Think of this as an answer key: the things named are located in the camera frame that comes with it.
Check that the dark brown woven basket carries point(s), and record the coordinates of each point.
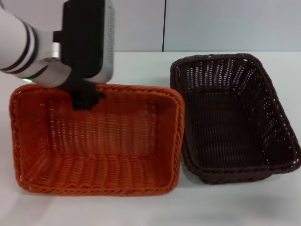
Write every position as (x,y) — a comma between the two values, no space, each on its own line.
(235,117)

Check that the orange woven basket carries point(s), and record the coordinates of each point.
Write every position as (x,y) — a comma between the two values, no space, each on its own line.
(105,141)

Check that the dark vertical wall strip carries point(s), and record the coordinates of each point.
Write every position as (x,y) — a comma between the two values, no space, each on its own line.
(163,23)

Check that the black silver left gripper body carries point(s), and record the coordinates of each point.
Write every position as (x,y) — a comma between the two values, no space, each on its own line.
(82,35)

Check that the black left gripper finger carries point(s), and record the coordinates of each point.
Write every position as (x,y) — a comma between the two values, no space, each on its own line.
(101,96)
(83,101)

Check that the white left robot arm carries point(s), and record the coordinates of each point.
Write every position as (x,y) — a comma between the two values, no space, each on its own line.
(14,40)

